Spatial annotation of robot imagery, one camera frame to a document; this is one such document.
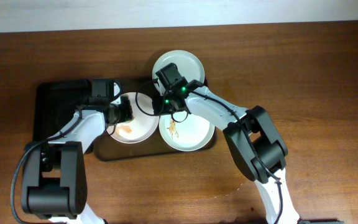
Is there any pink white plate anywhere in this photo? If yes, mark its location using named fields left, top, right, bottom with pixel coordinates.
left=107, top=92, right=159, bottom=144

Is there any pale green plate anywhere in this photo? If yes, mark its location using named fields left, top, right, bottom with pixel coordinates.
left=158, top=111, right=215, bottom=152

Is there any light green top plate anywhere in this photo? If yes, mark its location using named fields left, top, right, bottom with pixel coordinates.
left=152, top=50, right=205, bottom=83

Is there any yellow green sponge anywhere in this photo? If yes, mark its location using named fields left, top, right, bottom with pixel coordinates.
left=116, top=123, right=133, bottom=134

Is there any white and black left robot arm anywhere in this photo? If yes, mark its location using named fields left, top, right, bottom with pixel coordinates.
left=14, top=96, right=133, bottom=223

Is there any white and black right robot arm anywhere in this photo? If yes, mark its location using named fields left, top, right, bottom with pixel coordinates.
left=152, top=78, right=300, bottom=223

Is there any large brown tray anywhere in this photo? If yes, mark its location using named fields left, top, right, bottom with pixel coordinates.
left=92, top=77, right=218, bottom=162

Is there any small black tray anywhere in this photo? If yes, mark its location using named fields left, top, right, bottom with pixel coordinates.
left=32, top=79, right=91, bottom=141

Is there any dark object at bottom edge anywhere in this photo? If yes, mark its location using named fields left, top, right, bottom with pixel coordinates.
left=297, top=220, right=344, bottom=224

